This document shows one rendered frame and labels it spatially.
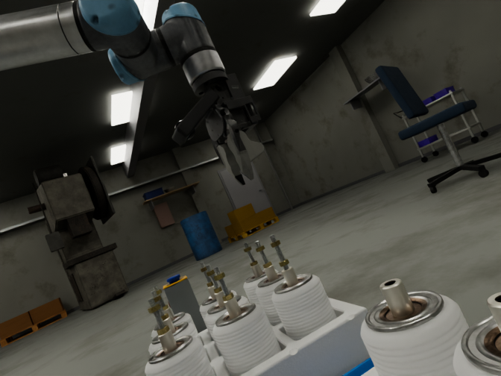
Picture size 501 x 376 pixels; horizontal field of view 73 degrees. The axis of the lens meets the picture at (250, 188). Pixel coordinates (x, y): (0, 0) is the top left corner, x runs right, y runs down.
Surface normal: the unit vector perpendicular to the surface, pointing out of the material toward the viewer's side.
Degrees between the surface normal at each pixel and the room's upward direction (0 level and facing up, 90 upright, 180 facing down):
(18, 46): 134
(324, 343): 90
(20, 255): 90
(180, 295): 90
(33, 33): 117
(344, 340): 90
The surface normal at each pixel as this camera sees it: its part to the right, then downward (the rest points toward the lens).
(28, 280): 0.37, -0.24
